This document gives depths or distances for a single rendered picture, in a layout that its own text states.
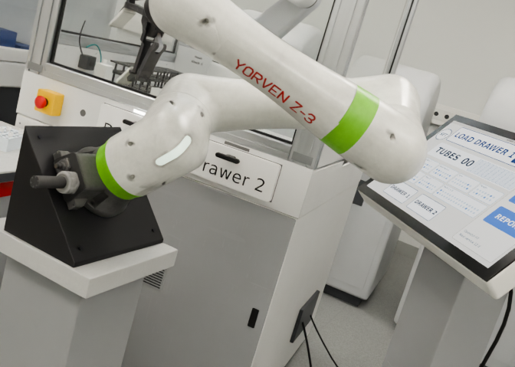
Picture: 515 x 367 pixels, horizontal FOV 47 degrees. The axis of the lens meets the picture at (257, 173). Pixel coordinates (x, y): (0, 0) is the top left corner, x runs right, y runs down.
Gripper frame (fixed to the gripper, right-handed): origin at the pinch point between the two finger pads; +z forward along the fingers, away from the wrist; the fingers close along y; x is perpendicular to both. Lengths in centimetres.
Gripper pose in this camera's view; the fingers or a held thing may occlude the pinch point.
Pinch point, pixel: (120, 51)
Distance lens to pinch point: 132.6
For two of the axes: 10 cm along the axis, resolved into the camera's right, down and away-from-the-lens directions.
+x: -7.6, -0.4, -6.5
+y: -1.6, -9.5, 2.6
